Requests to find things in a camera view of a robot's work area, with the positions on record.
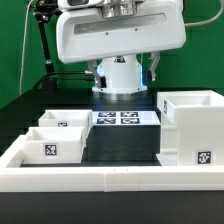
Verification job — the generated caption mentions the black cables at base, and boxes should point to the black cables at base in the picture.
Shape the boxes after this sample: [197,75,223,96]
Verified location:
[32,69,98,90]

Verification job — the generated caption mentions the white border frame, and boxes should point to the white border frame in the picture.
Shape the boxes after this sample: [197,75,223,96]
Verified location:
[0,136,224,192]

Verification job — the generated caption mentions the white rear drawer tray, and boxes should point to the white rear drawer tray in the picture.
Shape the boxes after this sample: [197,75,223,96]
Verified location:
[38,109,93,135]

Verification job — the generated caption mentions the white front drawer tray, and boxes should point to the white front drawer tray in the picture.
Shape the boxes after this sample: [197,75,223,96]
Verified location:
[22,127,86,164]

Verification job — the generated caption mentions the white fiducial marker sheet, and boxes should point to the white fiducial marker sheet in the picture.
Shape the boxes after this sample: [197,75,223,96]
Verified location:
[93,111,160,126]

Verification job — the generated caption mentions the black camera stand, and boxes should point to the black camera stand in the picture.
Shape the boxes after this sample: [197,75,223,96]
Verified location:
[34,0,61,91]

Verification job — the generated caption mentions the white hanging cable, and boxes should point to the white hanging cable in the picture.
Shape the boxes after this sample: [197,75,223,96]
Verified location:
[18,0,36,96]

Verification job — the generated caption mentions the white drawer cabinet box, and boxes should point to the white drawer cabinet box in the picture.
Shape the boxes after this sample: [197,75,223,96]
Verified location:
[157,90,224,166]

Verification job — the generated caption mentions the white drawer tray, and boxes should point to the white drawer tray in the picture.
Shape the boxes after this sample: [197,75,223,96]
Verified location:
[38,109,93,135]
[22,127,86,164]

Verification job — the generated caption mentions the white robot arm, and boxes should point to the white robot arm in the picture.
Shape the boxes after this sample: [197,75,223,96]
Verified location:
[56,0,186,99]

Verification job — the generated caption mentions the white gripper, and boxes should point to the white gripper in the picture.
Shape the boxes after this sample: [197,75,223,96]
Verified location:
[56,0,186,88]

